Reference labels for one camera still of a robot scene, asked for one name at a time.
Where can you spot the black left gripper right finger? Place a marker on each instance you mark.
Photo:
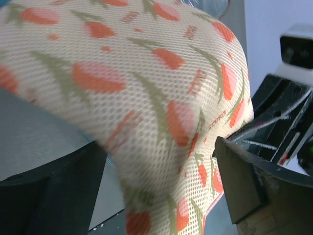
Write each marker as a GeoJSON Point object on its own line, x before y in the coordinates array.
{"type": "Point", "coordinates": [264, 198]}

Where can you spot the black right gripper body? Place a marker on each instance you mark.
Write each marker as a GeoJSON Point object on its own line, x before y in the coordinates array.
{"type": "Point", "coordinates": [282, 129]}

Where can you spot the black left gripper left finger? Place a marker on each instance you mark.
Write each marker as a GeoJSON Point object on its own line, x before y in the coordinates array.
{"type": "Point", "coordinates": [57, 198]}

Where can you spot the floral mesh laundry bag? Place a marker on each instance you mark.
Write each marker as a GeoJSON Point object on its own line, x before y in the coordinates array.
{"type": "Point", "coordinates": [154, 82]}

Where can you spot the white insulated lunch bag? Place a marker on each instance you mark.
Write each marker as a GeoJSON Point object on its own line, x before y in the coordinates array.
{"type": "Point", "coordinates": [216, 8]}

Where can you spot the teal plastic basin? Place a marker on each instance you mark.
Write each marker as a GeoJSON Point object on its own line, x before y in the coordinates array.
{"type": "Point", "coordinates": [99, 148]}

